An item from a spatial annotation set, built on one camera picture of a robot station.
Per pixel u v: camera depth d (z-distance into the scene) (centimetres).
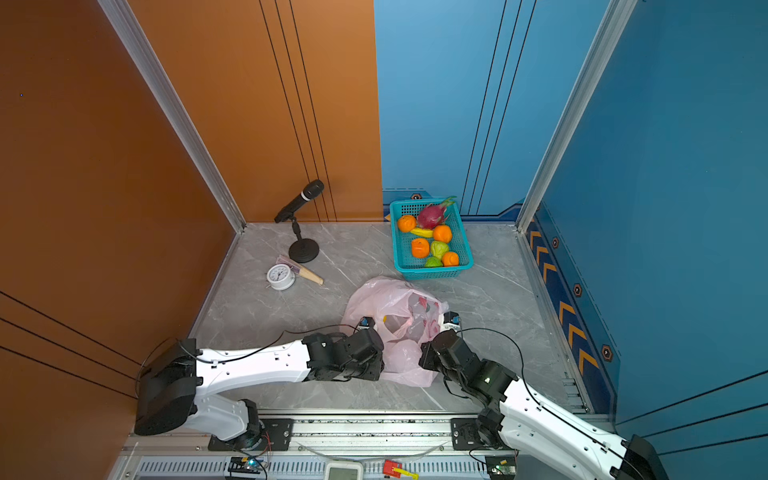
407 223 112
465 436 72
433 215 111
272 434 74
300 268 105
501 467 71
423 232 114
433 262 101
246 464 71
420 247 107
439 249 105
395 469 68
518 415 50
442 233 109
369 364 62
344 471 67
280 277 100
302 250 111
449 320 71
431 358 70
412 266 99
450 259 102
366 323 74
